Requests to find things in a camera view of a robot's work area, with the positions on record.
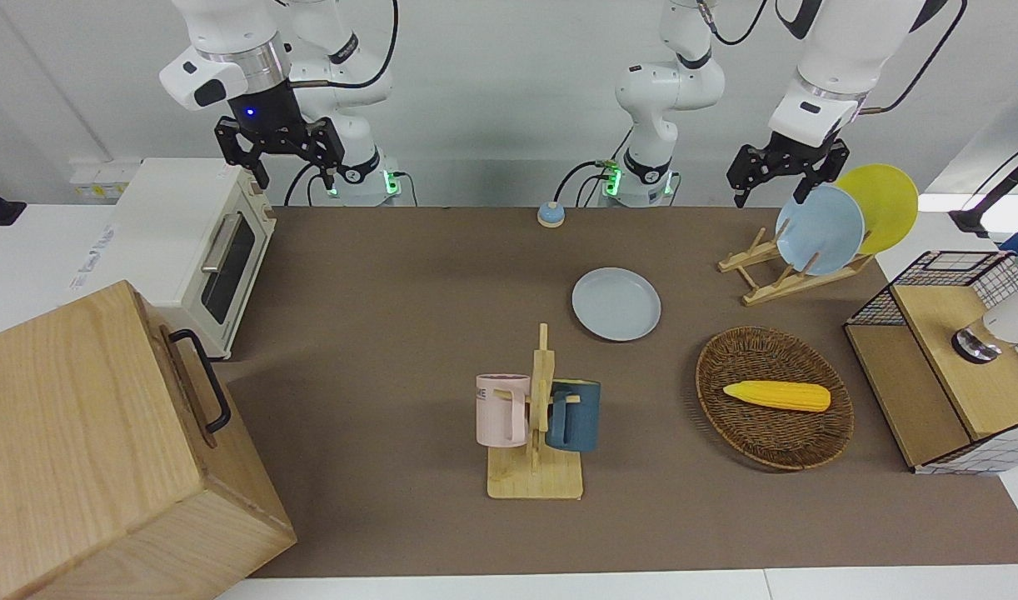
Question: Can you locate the light blue plate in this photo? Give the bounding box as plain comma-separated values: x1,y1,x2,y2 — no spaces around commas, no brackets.
776,184,866,277

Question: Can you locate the gray round plate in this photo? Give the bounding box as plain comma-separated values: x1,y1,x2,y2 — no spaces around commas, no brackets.
571,267,662,343

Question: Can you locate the wooden mug tree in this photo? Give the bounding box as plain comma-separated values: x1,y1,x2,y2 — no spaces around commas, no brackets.
487,323,585,501

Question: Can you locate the yellow corn cob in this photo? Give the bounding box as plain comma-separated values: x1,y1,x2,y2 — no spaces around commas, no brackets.
723,381,832,413

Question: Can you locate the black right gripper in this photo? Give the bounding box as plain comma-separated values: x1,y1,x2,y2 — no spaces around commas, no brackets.
216,79,345,191

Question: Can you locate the yellow plate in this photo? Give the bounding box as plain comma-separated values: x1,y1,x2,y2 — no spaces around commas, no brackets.
834,163,920,256

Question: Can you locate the black left arm base cable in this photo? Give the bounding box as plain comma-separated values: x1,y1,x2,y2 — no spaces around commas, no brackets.
556,161,622,208

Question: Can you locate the black arm base cable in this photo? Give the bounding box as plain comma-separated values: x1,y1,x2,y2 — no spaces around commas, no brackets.
284,162,327,207
556,161,622,208

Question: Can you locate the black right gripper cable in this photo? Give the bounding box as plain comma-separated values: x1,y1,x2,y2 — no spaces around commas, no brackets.
288,0,399,90

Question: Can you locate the white cylinder bottle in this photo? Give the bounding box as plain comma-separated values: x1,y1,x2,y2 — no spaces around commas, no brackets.
952,275,1018,364

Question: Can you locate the black cabinet handle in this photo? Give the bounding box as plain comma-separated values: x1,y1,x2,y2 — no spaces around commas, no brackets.
169,329,232,434

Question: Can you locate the cream toaster oven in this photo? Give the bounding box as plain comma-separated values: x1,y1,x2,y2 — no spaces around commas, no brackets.
109,158,278,361

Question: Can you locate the pink mug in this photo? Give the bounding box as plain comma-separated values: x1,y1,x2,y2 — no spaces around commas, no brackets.
476,373,531,448

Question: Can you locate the wooden plate rack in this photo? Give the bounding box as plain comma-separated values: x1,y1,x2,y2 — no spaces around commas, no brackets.
718,229,876,307

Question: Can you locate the brown wicker basket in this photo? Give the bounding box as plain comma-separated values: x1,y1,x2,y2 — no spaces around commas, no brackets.
696,326,856,473

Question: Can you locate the white wall socket strip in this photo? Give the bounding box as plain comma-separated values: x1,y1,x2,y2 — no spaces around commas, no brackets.
70,162,139,201

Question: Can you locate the brown table mat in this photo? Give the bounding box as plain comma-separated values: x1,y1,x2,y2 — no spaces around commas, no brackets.
213,206,1018,578

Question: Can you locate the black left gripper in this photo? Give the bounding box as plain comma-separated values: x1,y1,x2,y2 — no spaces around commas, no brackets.
727,132,849,208

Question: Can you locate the wire grid wooden box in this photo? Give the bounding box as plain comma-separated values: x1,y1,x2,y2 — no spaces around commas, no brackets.
844,250,1018,476

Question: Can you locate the wooden drawer cabinet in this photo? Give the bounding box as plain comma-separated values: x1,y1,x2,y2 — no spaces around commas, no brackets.
0,280,298,600

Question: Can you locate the dark blue mug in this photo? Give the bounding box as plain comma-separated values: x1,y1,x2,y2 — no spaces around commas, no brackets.
546,380,601,453

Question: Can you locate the black right arm base cable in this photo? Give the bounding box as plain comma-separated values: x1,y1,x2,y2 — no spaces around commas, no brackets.
284,162,327,207

